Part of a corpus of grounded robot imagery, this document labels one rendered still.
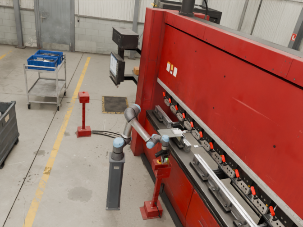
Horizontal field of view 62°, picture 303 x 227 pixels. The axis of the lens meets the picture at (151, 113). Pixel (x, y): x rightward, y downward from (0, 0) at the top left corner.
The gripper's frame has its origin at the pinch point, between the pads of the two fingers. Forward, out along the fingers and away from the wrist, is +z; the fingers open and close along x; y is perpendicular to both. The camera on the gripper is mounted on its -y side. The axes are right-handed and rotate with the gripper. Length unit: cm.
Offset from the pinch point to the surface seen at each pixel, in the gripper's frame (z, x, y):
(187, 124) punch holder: -35, 20, 34
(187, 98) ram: -62, 31, 36
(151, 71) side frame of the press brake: -64, 121, 18
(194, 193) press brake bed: 13.8, -37.8, 24.8
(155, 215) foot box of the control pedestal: 80, -3, -4
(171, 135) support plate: -14.4, 30.9, 20.2
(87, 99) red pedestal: 1, 184, -73
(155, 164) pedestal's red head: 5.4, 5.4, -5.8
